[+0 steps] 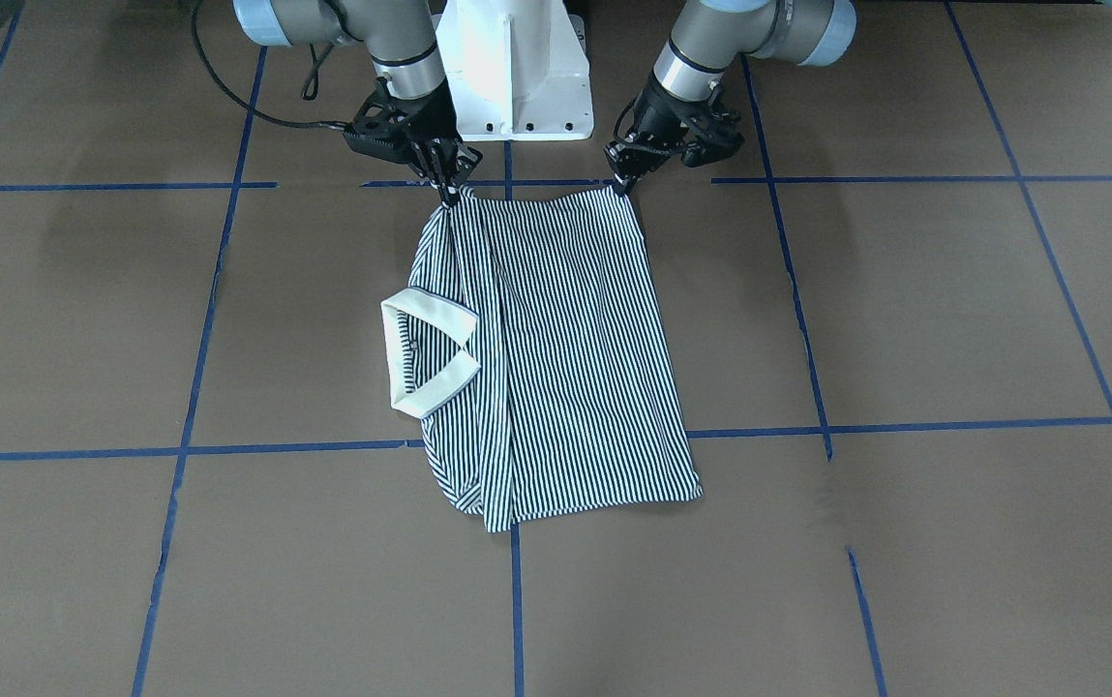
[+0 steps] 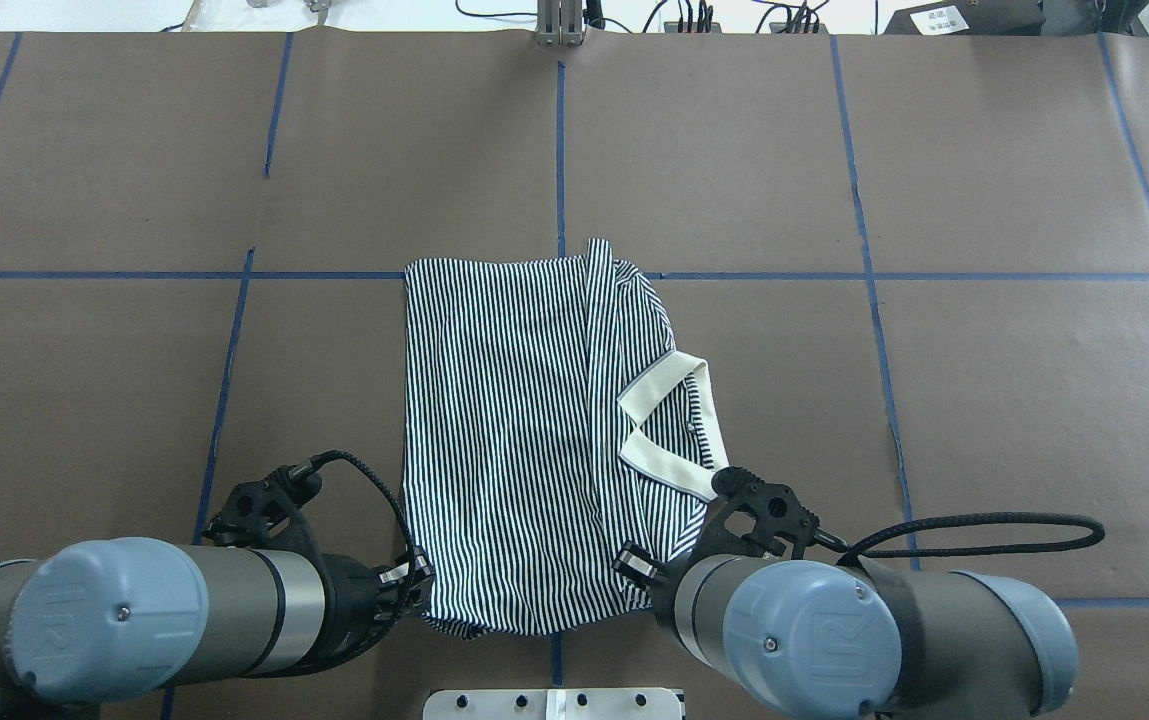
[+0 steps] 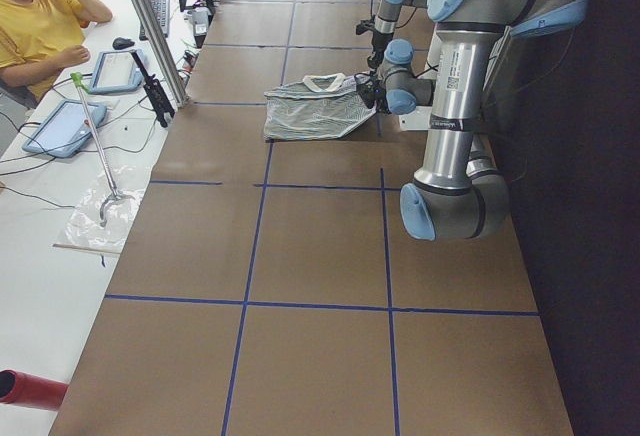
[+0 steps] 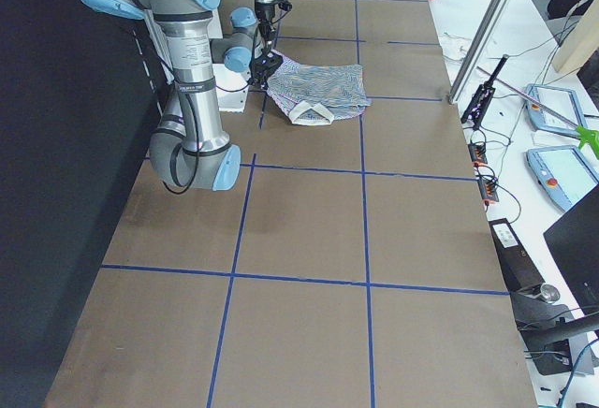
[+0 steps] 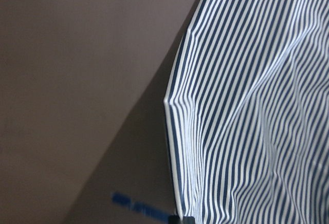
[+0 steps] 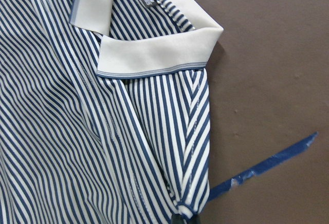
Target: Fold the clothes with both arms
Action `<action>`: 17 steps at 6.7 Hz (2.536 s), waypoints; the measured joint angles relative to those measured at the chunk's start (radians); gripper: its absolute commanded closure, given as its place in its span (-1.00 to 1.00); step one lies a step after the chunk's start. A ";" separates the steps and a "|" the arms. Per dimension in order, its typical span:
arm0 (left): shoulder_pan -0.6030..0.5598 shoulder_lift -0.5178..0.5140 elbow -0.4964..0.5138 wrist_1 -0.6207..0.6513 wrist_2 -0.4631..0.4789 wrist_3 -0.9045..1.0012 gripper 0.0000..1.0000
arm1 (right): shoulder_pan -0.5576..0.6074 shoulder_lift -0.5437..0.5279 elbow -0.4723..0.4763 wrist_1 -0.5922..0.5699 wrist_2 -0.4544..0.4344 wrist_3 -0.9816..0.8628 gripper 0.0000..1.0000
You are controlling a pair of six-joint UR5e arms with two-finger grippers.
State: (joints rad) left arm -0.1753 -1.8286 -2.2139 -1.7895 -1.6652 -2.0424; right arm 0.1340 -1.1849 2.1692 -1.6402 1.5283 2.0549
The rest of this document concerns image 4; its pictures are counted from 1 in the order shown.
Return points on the blue teach pendant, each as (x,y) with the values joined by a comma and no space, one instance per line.
(562,100)
(563,172)

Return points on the black monitor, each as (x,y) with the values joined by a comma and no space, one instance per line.
(573,244)

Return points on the metal reacher grabber tool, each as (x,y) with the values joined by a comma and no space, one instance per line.
(587,136)

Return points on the near blue teach pendant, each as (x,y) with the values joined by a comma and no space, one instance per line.
(563,172)

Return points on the far blue teach pendant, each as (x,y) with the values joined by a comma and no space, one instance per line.
(562,100)

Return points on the wooden board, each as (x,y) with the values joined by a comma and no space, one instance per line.
(580,44)

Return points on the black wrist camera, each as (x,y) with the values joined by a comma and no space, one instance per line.
(284,5)

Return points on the black box with label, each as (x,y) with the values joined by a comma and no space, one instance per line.
(517,268)

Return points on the orange black terminal strip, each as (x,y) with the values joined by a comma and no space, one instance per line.
(486,177)

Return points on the blue white striped polo shirt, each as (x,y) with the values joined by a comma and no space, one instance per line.
(318,95)

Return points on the black monitor stand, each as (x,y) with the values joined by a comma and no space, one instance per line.
(553,336)

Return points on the aluminium frame post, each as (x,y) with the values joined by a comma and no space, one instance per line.
(490,19)

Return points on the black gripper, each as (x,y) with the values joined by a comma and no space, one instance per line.
(260,70)
(266,22)

